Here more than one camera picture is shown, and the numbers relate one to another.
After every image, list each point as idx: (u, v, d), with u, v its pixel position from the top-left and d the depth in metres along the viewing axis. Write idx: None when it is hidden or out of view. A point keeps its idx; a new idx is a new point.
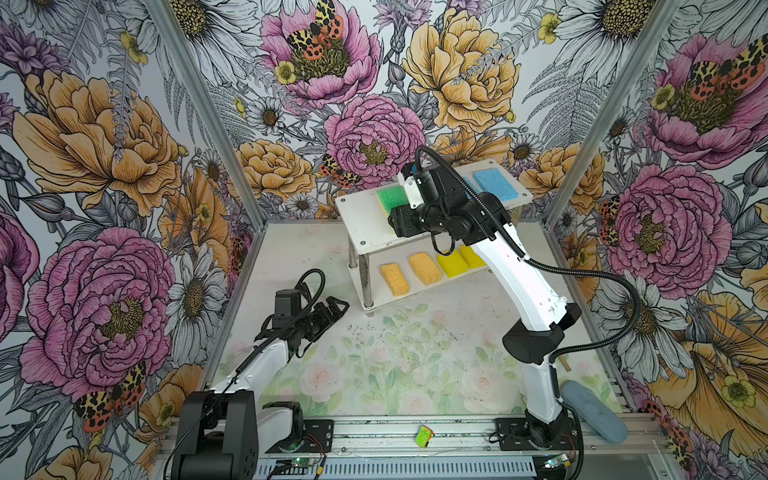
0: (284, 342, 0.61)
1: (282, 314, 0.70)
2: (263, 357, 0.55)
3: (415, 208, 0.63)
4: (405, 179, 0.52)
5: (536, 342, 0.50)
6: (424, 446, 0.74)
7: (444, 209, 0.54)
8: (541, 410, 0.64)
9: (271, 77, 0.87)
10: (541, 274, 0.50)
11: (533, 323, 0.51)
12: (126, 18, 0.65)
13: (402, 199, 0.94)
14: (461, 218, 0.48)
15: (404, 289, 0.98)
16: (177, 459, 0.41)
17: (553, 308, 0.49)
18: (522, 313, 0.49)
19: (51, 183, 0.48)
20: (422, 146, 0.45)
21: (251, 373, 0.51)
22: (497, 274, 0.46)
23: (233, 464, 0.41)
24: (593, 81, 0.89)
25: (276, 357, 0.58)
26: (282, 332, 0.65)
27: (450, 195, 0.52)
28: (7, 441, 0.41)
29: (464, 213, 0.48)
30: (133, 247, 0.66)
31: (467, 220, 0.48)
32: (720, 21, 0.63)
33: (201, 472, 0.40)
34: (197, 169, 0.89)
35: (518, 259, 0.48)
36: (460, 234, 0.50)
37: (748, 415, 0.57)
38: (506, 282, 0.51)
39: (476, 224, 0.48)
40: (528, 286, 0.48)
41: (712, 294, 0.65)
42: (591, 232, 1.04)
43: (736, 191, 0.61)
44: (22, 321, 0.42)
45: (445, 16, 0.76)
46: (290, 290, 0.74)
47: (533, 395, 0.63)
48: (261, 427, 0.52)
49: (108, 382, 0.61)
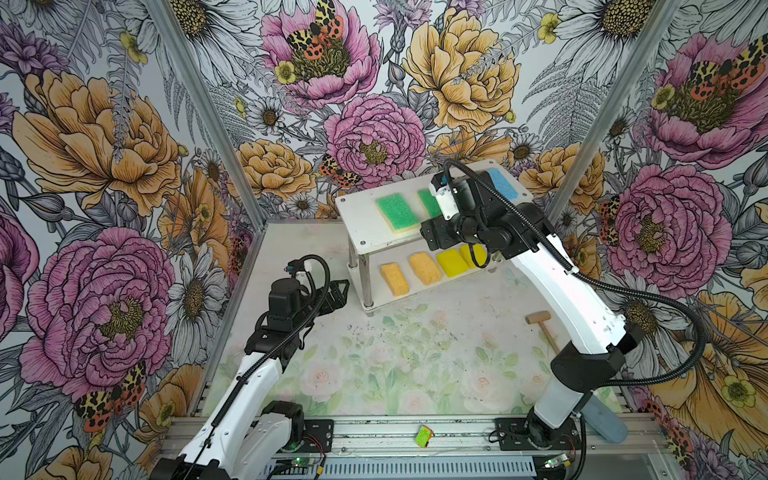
0: (278, 359, 0.55)
1: (280, 317, 0.61)
2: (249, 390, 0.49)
3: (449, 218, 0.61)
4: (438, 191, 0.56)
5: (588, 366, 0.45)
6: (424, 446, 0.74)
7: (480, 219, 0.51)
8: (551, 415, 0.62)
9: (270, 77, 0.87)
10: (594, 292, 0.45)
11: (586, 346, 0.45)
12: (126, 18, 0.65)
13: (402, 207, 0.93)
14: (501, 230, 0.45)
15: (404, 289, 0.98)
16: None
17: (610, 329, 0.43)
18: (574, 335, 0.47)
19: (52, 183, 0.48)
20: (453, 162, 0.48)
21: (231, 428, 0.44)
22: (542, 288, 0.48)
23: None
24: (593, 81, 0.89)
25: (266, 381, 0.52)
26: (276, 347, 0.56)
27: (487, 205, 0.49)
28: (7, 441, 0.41)
29: (503, 225, 0.46)
30: (133, 247, 0.66)
31: (506, 231, 0.45)
32: (720, 21, 0.63)
33: None
34: (197, 169, 0.89)
35: (564, 272, 0.44)
36: (500, 246, 0.47)
37: (748, 415, 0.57)
38: (554, 300, 0.47)
39: (517, 235, 0.45)
40: (577, 303, 0.44)
41: (712, 294, 0.65)
42: (591, 232, 1.04)
43: (736, 191, 0.61)
44: (22, 320, 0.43)
45: (445, 16, 0.76)
46: (289, 283, 0.63)
47: (551, 404, 0.61)
48: (252, 452, 0.53)
49: (108, 382, 0.61)
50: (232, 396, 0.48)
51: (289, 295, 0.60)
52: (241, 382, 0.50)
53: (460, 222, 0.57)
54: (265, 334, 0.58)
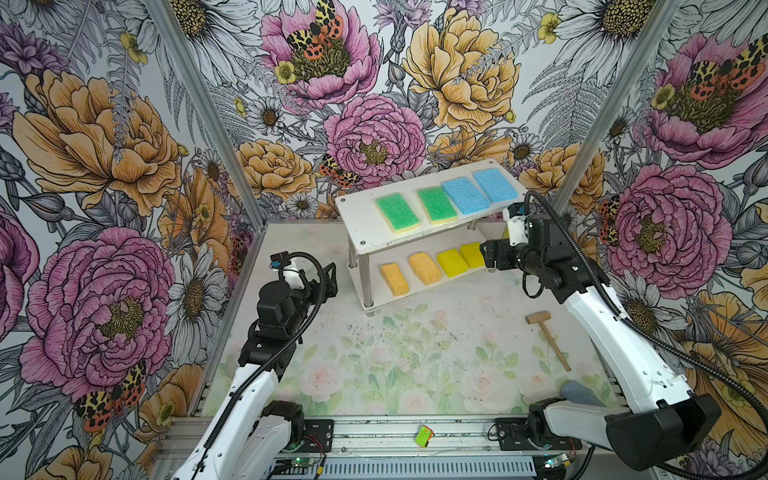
0: (274, 368, 0.53)
1: (273, 325, 0.57)
2: (243, 404, 0.48)
3: (514, 244, 0.66)
4: (513, 218, 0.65)
5: (639, 424, 0.41)
6: (424, 446, 0.74)
7: (543, 257, 0.57)
8: (557, 423, 0.62)
9: (271, 77, 0.87)
10: (649, 347, 0.43)
11: (636, 402, 0.42)
12: (126, 18, 0.65)
13: (401, 208, 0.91)
14: (555, 273, 0.51)
15: (404, 289, 0.98)
16: None
17: (664, 384, 0.40)
18: (626, 390, 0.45)
19: (51, 183, 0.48)
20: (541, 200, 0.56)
21: (224, 446, 0.44)
22: (592, 334, 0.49)
23: None
24: (593, 81, 0.89)
25: (262, 394, 0.51)
26: (272, 357, 0.54)
27: (555, 248, 0.55)
28: (7, 441, 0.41)
29: (559, 270, 0.51)
30: (133, 247, 0.66)
31: (559, 276, 0.51)
32: (720, 21, 0.63)
33: None
34: (197, 169, 0.89)
35: (613, 317, 0.46)
36: (549, 285, 0.53)
37: (748, 415, 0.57)
38: (603, 348, 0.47)
39: (567, 282, 0.50)
40: (624, 350, 0.44)
41: (712, 294, 0.65)
42: (591, 232, 1.04)
43: (736, 191, 0.61)
44: (22, 320, 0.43)
45: (445, 16, 0.76)
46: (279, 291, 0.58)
47: (568, 420, 0.59)
48: (249, 463, 0.53)
49: (109, 382, 0.61)
50: (226, 414, 0.47)
51: (279, 303, 0.55)
52: (233, 398, 0.49)
53: (524, 252, 0.63)
54: (260, 342, 0.57)
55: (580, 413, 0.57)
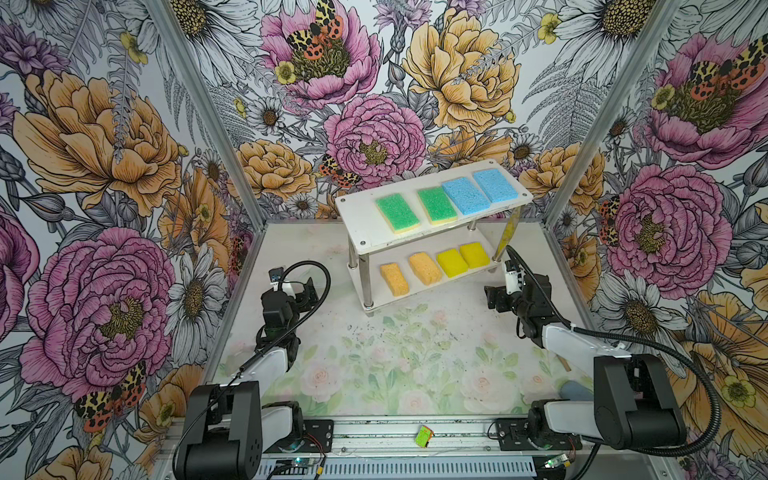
0: (285, 348, 0.64)
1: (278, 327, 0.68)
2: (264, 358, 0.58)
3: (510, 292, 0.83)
4: (509, 271, 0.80)
5: (600, 387, 0.47)
6: (424, 447, 0.74)
7: (528, 311, 0.74)
8: (556, 418, 0.63)
9: (271, 77, 0.87)
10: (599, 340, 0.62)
11: None
12: (126, 18, 0.65)
13: (401, 208, 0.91)
14: (532, 324, 0.68)
15: (404, 290, 0.98)
16: (185, 447, 0.41)
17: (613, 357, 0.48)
18: None
19: (51, 183, 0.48)
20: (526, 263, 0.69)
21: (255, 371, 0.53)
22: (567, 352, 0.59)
23: (239, 454, 0.41)
24: (593, 81, 0.89)
25: (277, 363, 0.60)
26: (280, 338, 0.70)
27: (538, 305, 0.71)
28: (7, 441, 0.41)
29: (535, 322, 0.69)
30: (133, 247, 0.66)
31: (534, 327, 0.68)
32: (720, 21, 0.63)
33: (208, 459, 0.41)
34: (197, 169, 0.89)
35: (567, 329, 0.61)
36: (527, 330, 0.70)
37: (748, 415, 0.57)
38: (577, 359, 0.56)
39: (538, 332, 0.67)
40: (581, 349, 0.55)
41: (712, 294, 0.65)
42: (591, 232, 1.04)
43: (736, 191, 0.61)
44: (22, 321, 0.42)
45: (445, 16, 0.76)
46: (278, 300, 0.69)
47: (568, 417, 0.59)
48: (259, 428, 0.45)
49: (109, 382, 0.61)
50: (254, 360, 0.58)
51: (280, 308, 0.66)
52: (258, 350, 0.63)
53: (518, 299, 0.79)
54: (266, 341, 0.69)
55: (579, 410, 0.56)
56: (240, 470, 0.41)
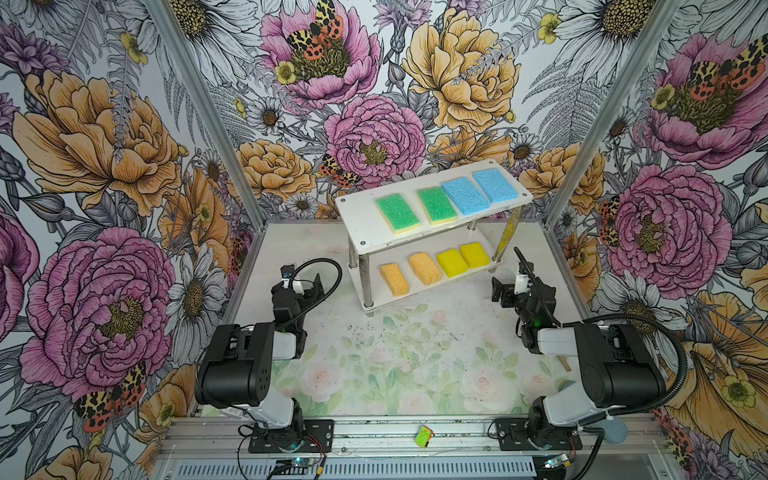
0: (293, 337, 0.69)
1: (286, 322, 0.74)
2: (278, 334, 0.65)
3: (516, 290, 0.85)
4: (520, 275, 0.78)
5: (583, 351, 0.51)
6: (424, 446, 0.74)
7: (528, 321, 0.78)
8: (554, 410, 0.64)
9: (270, 77, 0.87)
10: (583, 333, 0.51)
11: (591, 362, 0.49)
12: (126, 18, 0.65)
13: (401, 208, 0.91)
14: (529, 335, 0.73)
15: (404, 289, 0.98)
16: (205, 364, 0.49)
17: None
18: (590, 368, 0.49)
19: (52, 183, 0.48)
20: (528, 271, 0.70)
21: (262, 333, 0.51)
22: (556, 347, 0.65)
23: (249, 378, 0.46)
24: (593, 81, 0.89)
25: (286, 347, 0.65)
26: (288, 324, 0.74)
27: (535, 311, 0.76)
28: (6, 441, 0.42)
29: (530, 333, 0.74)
30: (133, 247, 0.66)
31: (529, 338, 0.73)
32: (720, 21, 0.63)
33: (223, 375, 0.46)
34: (197, 169, 0.89)
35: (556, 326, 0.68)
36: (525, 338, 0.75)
37: (748, 415, 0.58)
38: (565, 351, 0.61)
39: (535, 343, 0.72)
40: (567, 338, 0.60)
41: (712, 294, 0.65)
42: (591, 232, 1.04)
43: (736, 191, 0.61)
44: (22, 321, 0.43)
45: (445, 16, 0.76)
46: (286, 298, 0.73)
47: (563, 403, 0.61)
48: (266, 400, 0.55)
49: (108, 382, 0.61)
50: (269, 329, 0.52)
51: (290, 305, 0.72)
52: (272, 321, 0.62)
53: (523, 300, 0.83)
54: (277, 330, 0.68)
55: (576, 392, 0.57)
56: (251, 392, 0.45)
